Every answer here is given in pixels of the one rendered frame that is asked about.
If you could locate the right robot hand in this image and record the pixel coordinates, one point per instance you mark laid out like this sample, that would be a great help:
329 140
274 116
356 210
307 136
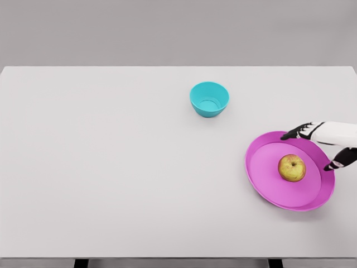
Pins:
329 134

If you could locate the yellow-green apple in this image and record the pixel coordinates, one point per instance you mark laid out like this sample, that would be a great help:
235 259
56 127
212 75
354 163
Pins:
291 168

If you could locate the pink plate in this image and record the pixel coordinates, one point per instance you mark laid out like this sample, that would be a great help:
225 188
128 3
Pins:
267 173

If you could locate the blue bowl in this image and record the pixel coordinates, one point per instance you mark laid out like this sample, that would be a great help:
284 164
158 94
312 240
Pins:
209 101

